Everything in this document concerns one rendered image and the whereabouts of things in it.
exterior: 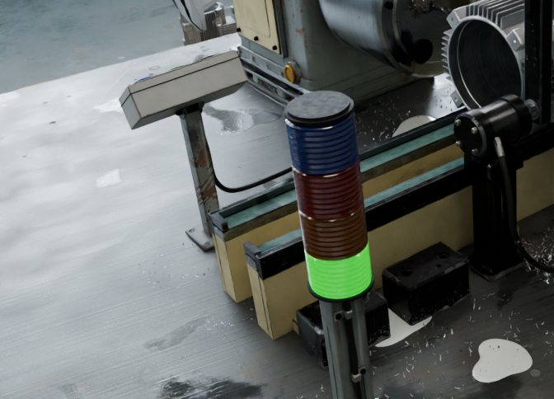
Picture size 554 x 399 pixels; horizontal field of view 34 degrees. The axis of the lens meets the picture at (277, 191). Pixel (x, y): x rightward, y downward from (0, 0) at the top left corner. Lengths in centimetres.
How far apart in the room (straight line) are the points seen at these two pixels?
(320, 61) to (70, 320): 68
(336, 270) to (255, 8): 100
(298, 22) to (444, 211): 55
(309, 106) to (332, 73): 93
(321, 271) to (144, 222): 69
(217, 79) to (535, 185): 48
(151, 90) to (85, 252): 32
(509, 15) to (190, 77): 44
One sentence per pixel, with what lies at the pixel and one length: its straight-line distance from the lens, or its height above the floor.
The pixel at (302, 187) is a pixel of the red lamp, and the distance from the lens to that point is 79.
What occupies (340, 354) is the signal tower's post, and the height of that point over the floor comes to 96.
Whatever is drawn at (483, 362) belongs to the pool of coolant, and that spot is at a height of 80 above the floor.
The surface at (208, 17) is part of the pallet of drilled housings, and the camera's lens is 385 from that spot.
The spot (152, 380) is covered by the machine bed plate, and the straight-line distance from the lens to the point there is 116.
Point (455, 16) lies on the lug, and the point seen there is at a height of 108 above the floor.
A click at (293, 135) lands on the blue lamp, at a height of 120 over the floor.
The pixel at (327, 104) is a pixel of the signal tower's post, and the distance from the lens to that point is 77.
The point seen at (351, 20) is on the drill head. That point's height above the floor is 103.
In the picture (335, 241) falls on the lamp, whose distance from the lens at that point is 81.
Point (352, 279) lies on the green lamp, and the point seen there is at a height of 105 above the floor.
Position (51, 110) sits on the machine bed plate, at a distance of 199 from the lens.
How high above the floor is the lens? 154
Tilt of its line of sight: 30 degrees down
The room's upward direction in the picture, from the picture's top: 9 degrees counter-clockwise
